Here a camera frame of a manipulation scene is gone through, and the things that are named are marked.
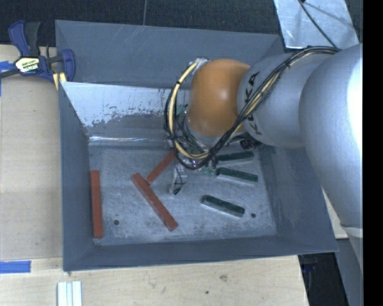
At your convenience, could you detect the pale flat board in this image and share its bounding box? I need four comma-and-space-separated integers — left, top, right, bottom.
0, 75, 64, 261

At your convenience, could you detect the dark green flat block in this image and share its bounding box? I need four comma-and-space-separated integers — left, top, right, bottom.
200, 194, 246, 219
216, 150, 255, 163
215, 166, 259, 184

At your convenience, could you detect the grey metal bin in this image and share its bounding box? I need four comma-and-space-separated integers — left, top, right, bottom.
54, 19, 340, 272

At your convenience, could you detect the red-brown flat block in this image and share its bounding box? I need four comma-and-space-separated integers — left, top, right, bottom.
130, 172, 179, 233
145, 149, 177, 185
89, 170, 104, 239

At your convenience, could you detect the black cylinder on white bracket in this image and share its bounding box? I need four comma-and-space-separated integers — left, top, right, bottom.
229, 135, 261, 150

